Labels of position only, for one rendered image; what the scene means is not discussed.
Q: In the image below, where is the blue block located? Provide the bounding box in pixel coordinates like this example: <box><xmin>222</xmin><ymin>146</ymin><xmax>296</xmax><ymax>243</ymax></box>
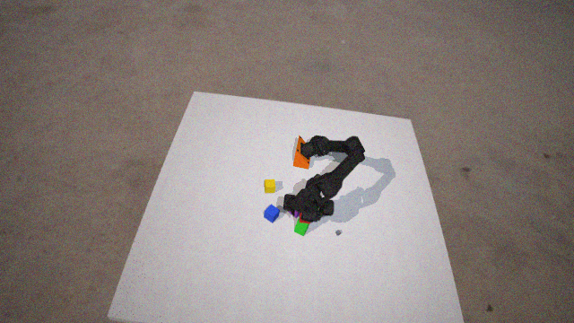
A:
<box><xmin>264</xmin><ymin>205</ymin><xmax>280</xmax><ymax>223</ymax></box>

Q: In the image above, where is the green block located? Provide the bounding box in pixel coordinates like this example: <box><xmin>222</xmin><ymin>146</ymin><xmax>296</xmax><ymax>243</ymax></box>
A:
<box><xmin>294</xmin><ymin>225</ymin><xmax>307</xmax><ymax>236</ymax></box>
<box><xmin>296</xmin><ymin>218</ymin><xmax>309</xmax><ymax>230</ymax></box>

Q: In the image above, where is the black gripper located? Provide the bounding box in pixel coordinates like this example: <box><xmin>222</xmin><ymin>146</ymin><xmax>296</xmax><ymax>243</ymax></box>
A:
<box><xmin>283</xmin><ymin>194</ymin><xmax>335</xmax><ymax>217</ymax></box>

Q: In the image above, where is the yellow cube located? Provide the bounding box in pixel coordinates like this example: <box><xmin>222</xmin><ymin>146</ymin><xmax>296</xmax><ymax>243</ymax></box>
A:
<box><xmin>265</xmin><ymin>179</ymin><xmax>275</xmax><ymax>193</ymax></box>

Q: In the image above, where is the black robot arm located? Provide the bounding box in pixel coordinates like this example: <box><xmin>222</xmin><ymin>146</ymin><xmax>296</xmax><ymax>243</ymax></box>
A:
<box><xmin>291</xmin><ymin>135</ymin><xmax>365</xmax><ymax>223</ymax></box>

